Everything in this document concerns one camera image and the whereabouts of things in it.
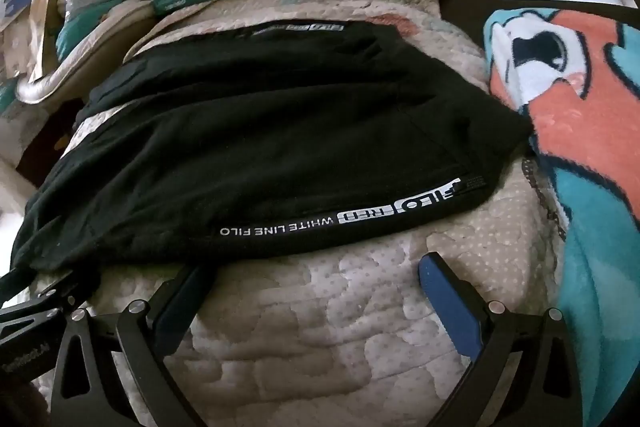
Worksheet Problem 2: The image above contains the black pants white lettering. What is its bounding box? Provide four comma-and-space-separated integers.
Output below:
11, 20, 532, 273

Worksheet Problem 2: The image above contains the cartoon fleece blanket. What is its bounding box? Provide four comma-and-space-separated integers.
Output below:
484, 8, 639, 426

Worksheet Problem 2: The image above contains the teal plush cushion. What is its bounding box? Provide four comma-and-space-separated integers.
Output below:
55, 0, 124, 62

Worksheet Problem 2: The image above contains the quilted heart pattern bedspread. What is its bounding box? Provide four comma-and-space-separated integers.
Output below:
0, 0, 569, 427

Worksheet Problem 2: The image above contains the beige cushioned lounge chair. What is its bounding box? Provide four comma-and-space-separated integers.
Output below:
15, 0, 155, 113

